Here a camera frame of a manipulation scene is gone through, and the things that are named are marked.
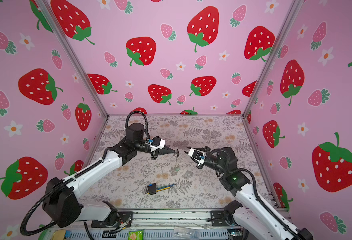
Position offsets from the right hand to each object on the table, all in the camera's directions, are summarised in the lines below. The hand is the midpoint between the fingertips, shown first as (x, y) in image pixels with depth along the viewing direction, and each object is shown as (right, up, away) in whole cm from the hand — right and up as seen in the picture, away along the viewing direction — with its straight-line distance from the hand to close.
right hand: (187, 147), depth 67 cm
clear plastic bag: (-2, -41, +3) cm, 41 cm away
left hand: (-6, -1, 0) cm, 6 cm away
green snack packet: (-24, -42, +2) cm, 48 cm away
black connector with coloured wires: (-20, -26, +16) cm, 37 cm away
